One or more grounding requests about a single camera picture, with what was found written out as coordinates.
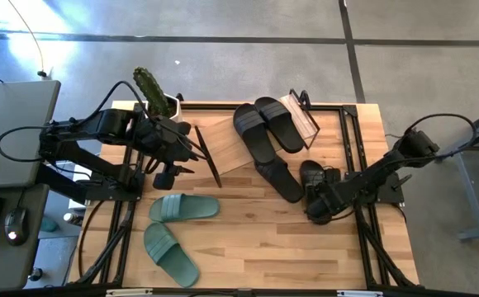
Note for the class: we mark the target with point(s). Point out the black computer mouse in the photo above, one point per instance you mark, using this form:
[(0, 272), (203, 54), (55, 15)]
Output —
[(16, 222)]

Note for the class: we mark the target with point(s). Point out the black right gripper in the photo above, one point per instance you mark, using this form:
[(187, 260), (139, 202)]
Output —
[(331, 187)]

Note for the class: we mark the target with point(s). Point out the black slide sandal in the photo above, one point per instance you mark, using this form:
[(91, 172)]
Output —
[(254, 136), (281, 181), (311, 177), (281, 123)]

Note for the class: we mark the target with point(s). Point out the wooden shelf with black frame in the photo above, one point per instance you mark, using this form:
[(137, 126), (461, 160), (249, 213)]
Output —
[(223, 148)]

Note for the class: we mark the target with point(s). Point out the green cactus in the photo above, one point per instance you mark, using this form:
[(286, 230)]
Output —
[(150, 88)]

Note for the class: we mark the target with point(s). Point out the white hexagonal plant pot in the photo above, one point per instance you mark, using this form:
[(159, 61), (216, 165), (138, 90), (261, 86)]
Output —
[(176, 109)]

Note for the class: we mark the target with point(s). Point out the light grey desk top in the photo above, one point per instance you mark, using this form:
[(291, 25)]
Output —
[(8, 103)]

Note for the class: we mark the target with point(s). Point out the small white-capped bottle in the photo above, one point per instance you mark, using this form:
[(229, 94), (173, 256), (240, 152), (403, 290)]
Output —
[(71, 217)]

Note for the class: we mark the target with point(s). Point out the small black knob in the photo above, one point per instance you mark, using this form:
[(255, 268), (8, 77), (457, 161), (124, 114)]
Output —
[(36, 274)]

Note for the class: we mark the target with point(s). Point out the dark grey desk top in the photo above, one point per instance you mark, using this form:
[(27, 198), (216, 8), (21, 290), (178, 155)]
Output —
[(0, 264)]

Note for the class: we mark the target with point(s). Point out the teal round object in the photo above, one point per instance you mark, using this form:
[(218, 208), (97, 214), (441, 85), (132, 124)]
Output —
[(49, 224)]

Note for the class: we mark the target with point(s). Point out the silver bracket strip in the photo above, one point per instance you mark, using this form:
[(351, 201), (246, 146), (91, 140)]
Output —
[(359, 294), (129, 292)]

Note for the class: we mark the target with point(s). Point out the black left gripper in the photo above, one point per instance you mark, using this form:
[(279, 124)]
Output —
[(161, 140)]

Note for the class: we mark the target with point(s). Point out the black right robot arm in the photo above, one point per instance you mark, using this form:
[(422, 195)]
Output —
[(371, 177)]

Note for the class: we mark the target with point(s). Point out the black aluminium table frame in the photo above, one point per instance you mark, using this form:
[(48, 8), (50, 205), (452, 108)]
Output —
[(305, 291)]

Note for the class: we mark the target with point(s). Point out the green slide sandal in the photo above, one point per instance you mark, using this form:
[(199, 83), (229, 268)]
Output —
[(169, 253), (190, 206)]

